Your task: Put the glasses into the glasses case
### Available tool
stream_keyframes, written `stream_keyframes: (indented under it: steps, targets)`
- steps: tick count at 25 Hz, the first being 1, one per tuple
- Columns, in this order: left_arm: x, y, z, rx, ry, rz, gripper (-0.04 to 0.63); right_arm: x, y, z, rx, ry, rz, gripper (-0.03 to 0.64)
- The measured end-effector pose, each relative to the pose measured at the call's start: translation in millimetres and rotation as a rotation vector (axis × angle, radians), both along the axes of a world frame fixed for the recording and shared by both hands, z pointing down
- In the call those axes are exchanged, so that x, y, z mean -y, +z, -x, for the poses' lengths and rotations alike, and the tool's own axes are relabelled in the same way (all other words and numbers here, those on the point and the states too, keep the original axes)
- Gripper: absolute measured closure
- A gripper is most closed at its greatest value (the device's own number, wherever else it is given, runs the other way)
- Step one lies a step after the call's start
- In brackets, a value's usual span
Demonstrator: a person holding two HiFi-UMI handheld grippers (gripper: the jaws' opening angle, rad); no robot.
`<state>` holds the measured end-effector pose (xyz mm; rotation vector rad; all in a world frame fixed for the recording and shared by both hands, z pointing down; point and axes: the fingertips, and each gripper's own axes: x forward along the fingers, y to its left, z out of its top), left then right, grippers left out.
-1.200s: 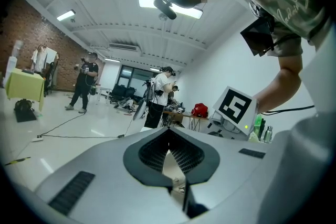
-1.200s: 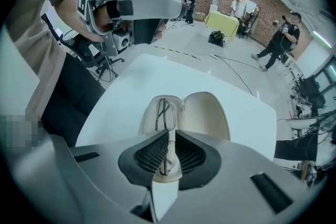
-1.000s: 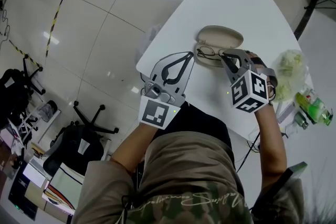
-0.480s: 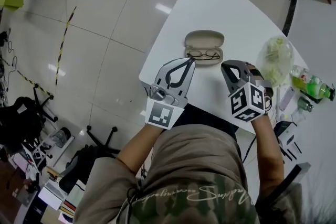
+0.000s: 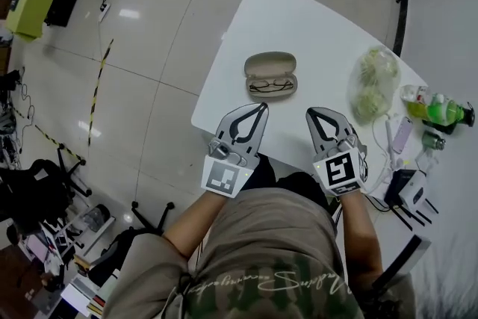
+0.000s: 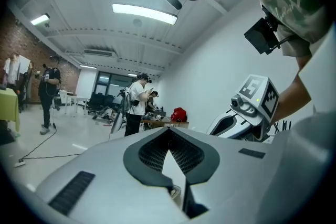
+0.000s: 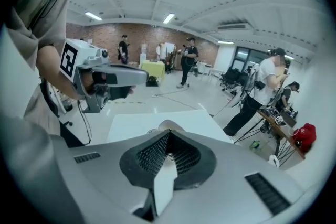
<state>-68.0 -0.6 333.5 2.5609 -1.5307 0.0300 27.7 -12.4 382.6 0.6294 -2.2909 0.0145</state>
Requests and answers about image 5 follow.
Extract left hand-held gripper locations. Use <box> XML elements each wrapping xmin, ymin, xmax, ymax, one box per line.
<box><xmin>201</xmin><ymin>103</ymin><xmax>270</xmax><ymax>199</ymax></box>

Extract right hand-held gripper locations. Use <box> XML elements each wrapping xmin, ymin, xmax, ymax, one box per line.
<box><xmin>305</xmin><ymin>107</ymin><xmax>370</xmax><ymax>196</ymax></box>

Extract thin black-framed glasses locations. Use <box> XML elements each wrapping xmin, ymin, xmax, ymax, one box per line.
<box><xmin>248</xmin><ymin>78</ymin><xmax>294</xmax><ymax>94</ymax></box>

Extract beige glasses case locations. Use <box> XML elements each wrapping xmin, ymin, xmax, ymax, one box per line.
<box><xmin>243</xmin><ymin>52</ymin><xmax>299</xmax><ymax>104</ymax></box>

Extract person's left forearm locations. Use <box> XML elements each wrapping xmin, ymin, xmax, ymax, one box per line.
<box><xmin>161</xmin><ymin>189</ymin><xmax>229</xmax><ymax>259</ymax></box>

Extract person's right forearm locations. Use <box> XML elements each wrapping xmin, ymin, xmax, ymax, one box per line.
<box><xmin>338</xmin><ymin>190</ymin><xmax>386</xmax><ymax>276</ymax></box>

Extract clear plastic bag of food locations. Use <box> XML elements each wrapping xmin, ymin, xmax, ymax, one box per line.
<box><xmin>347</xmin><ymin>45</ymin><xmax>402</xmax><ymax>126</ymax></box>

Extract person's dark trousers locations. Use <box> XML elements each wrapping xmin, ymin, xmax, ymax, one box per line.
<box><xmin>252</xmin><ymin>152</ymin><xmax>337</xmax><ymax>216</ymax></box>

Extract pink smartphone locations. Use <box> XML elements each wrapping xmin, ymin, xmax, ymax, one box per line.
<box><xmin>391</xmin><ymin>115</ymin><xmax>415</xmax><ymax>155</ymax></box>

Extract black and white router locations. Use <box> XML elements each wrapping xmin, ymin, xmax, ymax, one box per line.
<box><xmin>383</xmin><ymin>168</ymin><xmax>440</xmax><ymax>233</ymax></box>

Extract small metal jar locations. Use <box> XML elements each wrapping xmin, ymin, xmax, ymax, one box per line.
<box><xmin>421</xmin><ymin>130</ymin><xmax>447</xmax><ymax>152</ymax></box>

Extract green drink bottle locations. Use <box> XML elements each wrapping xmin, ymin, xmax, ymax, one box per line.
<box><xmin>400</xmin><ymin>84</ymin><xmax>476</xmax><ymax>136</ymax></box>

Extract person's beige printed shirt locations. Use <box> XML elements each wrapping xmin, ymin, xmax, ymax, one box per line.
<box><xmin>100</xmin><ymin>186</ymin><xmax>416</xmax><ymax>319</ymax></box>

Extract black table leg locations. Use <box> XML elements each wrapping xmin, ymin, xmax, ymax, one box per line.
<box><xmin>391</xmin><ymin>0</ymin><xmax>412</xmax><ymax>58</ymax></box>

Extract black chair base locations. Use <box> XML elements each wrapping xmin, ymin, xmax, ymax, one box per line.
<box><xmin>130</xmin><ymin>200</ymin><xmax>177</xmax><ymax>237</ymax></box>

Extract yellow black striped tape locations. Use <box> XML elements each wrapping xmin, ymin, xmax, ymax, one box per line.
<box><xmin>13</xmin><ymin>108</ymin><xmax>87</xmax><ymax>166</ymax></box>
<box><xmin>87</xmin><ymin>38</ymin><xmax>115</xmax><ymax>147</ymax></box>

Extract white power strip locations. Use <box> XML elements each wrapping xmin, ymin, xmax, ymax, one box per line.
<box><xmin>98</xmin><ymin>2</ymin><xmax>113</xmax><ymax>23</ymax></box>

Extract black office chair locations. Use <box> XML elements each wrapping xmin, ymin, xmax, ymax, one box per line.
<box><xmin>0</xmin><ymin>158</ymin><xmax>93</xmax><ymax>237</ymax></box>

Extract black bag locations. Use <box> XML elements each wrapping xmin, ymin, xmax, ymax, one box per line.
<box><xmin>43</xmin><ymin>0</ymin><xmax>81</xmax><ymax>28</ymax></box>

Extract stack of books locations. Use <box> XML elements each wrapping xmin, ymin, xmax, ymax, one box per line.
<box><xmin>60</xmin><ymin>271</ymin><xmax>117</xmax><ymax>319</ymax></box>

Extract green cardboard box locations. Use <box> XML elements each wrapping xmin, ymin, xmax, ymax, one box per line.
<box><xmin>4</xmin><ymin>0</ymin><xmax>84</xmax><ymax>44</ymax></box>

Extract white charging cable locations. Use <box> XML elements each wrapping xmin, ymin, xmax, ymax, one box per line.
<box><xmin>364</xmin><ymin>114</ymin><xmax>404</xmax><ymax>195</ymax></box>

